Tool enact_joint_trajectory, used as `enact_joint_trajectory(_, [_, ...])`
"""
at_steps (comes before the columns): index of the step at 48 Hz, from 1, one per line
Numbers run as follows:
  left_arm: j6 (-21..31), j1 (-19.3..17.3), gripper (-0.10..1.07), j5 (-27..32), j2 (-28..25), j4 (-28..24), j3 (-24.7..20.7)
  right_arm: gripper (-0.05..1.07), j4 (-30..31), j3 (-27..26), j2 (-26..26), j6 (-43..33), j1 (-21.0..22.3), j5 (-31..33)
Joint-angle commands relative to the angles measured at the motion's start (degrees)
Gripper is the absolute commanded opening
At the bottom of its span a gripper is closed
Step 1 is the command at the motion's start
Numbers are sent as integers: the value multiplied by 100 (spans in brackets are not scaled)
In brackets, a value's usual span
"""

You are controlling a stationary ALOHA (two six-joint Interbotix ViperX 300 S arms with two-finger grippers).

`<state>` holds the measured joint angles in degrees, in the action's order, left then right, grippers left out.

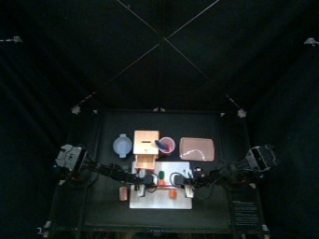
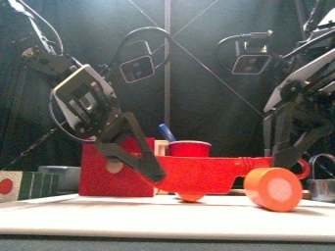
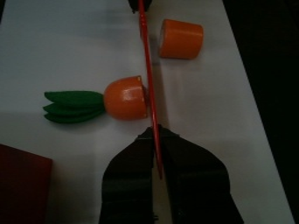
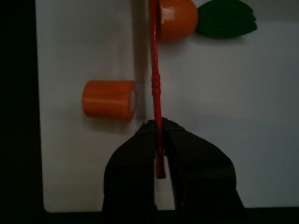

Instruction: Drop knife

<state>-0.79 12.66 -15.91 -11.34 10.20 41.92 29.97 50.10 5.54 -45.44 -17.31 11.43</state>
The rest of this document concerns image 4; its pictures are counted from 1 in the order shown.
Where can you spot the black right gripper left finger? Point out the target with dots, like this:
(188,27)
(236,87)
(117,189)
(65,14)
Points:
(129,172)

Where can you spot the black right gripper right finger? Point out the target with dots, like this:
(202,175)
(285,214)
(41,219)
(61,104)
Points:
(204,178)

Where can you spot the red toy knife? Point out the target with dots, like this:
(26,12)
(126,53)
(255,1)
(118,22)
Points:
(156,84)

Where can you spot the white cutting board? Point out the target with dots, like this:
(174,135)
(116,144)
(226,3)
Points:
(233,116)

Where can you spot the orange toy carrot cylinder piece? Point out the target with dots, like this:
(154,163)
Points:
(108,99)

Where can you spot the orange toy carrot rounded piece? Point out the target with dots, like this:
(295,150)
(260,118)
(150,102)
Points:
(176,19)

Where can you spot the green toy carrot leaf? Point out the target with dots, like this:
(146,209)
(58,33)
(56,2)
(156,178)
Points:
(225,19)

